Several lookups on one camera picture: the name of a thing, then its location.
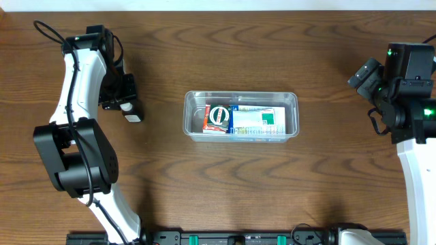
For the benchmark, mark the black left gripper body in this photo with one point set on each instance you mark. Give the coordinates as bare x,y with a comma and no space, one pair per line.
116,101

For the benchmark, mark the dark brown medicine bottle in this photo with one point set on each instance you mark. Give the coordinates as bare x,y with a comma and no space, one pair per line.
131,112

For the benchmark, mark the red white medicine box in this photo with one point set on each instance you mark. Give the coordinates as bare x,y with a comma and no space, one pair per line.
206,116

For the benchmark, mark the dark green round-label box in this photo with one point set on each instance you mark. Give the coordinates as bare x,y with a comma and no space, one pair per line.
219,118

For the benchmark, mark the blue white medicine box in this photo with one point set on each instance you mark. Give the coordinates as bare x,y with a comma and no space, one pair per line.
265,130

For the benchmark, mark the white green toothpaste box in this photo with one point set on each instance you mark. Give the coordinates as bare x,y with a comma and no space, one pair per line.
254,116

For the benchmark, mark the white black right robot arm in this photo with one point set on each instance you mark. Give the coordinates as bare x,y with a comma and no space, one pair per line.
414,62

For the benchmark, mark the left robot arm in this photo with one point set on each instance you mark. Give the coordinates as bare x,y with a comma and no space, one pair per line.
77,155

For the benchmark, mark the clear plastic container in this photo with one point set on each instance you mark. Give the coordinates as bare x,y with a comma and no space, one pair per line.
194,109

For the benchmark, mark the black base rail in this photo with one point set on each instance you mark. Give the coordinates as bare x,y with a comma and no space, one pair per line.
178,238

